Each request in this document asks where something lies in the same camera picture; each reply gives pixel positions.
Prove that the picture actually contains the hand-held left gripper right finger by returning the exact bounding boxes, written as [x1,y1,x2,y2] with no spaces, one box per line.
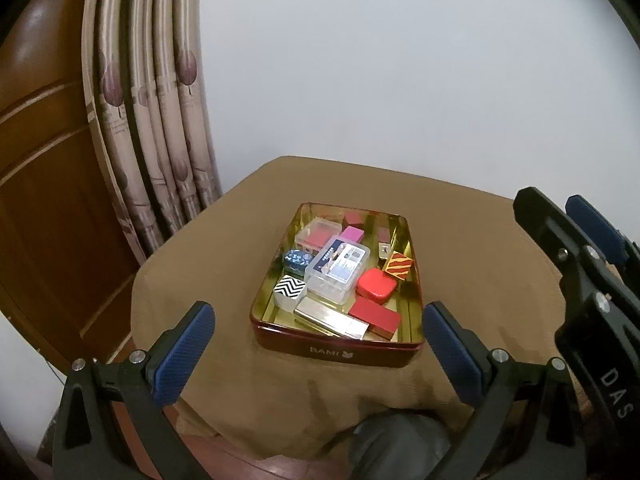
[421,301,588,480]

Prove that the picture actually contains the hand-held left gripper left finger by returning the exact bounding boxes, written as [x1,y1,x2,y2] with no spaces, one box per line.
[52,301,216,480]

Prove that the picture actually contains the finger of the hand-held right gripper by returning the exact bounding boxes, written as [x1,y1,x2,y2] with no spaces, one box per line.
[513,186,626,333]
[565,194,640,286]

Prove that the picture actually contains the red rounded square box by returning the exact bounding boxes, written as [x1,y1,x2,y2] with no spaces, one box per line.
[356,267,398,306]

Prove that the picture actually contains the yellow red striped cube box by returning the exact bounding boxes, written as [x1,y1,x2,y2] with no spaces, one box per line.
[382,251,415,281]

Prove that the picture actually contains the red tin box gold interior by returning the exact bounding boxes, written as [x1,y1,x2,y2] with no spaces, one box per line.
[249,202,426,369]

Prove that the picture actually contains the silver rectangular tin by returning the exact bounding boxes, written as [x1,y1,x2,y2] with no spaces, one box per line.
[293,296,369,340]

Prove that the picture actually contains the clear plastic box blue label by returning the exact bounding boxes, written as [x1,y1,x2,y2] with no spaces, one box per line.
[305,236,371,306]

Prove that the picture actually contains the red rectangular box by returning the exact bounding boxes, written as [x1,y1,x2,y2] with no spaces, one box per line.
[347,296,402,341]

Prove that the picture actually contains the dark grey cloth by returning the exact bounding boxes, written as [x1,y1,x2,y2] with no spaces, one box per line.
[347,407,476,480]

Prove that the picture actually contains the brown wood-grain tablecloth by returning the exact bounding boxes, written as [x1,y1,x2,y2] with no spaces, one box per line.
[131,156,576,461]

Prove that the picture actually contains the black white zigzag box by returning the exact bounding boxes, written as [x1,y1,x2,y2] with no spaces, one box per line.
[273,274,308,313]

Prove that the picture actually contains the blue patterned small box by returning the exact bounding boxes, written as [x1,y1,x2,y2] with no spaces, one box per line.
[283,249,314,277]

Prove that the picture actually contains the clear box red contents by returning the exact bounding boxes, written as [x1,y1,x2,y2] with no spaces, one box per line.
[294,216,343,253]

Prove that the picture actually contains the brown wooden door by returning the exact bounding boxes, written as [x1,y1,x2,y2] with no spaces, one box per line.
[0,0,151,376]

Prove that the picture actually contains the beige patterned curtain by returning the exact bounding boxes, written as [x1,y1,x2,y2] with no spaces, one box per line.
[82,0,223,266]

